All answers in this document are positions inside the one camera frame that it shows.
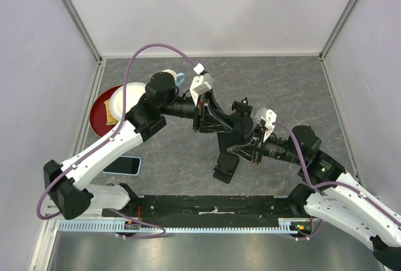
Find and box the black smartphone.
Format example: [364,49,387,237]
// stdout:
[217,119,254,154]

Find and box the light blue ceramic mug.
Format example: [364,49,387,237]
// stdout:
[164,70,185,87]

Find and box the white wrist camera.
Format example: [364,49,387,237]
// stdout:
[189,63,214,106]
[255,107,277,142]

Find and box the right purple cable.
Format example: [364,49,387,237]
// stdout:
[271,120,398,241]

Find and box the black round-base phone stand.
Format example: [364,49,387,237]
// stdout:
[231,97,253,129]

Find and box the yellow sponge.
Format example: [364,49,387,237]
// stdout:
[104,99,118,125]

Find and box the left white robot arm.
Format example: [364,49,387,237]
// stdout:
[44,70,185,220]

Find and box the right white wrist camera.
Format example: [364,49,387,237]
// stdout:
[255,107,277,142]

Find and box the light blue cable duct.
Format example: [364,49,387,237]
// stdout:
[58,220,298,234]

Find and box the white paper plate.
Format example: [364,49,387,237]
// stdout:
[109,82,145,120]

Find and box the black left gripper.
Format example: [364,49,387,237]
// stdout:
[161,88,234,134]

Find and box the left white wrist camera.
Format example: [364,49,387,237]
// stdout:
[189,63,214,106]

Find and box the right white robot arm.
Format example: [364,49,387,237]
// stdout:
[227,124,400,270]

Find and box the black folding phone stand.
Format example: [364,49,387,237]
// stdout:
[213,152,239,184]

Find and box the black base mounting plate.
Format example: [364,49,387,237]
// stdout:
[122,195,318,227]

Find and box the red round tray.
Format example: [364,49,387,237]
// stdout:
[89,85,121,137]

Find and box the blue-cased smartphone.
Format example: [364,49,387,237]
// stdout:
[103,156,142,176]

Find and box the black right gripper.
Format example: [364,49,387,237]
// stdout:
[227,123,305,165]

